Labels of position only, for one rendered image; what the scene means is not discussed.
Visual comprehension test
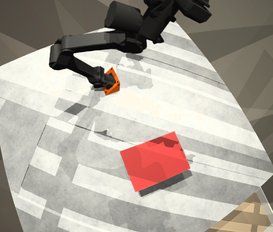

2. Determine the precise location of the red lid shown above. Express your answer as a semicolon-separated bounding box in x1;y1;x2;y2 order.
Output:
120;131;190;192

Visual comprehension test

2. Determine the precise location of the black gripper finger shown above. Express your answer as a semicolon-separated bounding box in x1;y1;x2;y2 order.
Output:
197;0;210;8

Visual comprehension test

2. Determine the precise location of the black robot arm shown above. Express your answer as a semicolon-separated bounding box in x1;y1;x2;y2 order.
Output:
49;0;167;90

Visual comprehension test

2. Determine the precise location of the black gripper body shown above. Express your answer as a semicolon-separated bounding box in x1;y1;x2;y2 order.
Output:
147;0;212;25

